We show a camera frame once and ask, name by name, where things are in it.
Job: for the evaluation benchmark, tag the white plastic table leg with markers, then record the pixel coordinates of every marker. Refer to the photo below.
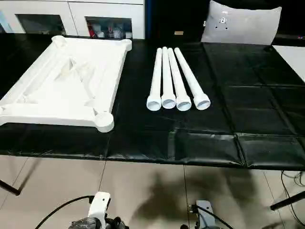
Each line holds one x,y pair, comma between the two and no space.
190,78
156,76
177,81
167,76

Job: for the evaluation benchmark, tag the white plastic table top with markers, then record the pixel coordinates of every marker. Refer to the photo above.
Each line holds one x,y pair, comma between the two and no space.
57,90

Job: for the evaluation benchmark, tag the black work mat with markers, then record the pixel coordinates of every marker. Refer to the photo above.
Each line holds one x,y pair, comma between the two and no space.
228,133

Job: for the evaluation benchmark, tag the small yellow label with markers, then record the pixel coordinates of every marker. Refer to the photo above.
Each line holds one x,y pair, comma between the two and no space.
178,33

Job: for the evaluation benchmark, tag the black cabinet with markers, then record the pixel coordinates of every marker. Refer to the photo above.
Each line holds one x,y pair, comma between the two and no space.
176,14

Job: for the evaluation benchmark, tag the grey cushion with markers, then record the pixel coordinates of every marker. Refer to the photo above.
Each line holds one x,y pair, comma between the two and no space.
238,26

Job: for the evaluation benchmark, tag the white cabinet with glass doors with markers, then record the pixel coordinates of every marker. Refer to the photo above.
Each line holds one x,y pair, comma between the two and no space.
71,9

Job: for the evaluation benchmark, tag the white board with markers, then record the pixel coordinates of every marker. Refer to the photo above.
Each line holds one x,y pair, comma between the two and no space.
293,57

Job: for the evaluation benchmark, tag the black metal bench leg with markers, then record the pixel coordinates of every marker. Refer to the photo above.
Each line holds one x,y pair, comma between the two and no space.
9,187
286,201

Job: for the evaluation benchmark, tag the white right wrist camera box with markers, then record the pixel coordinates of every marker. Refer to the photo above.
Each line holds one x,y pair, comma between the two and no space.
204,212

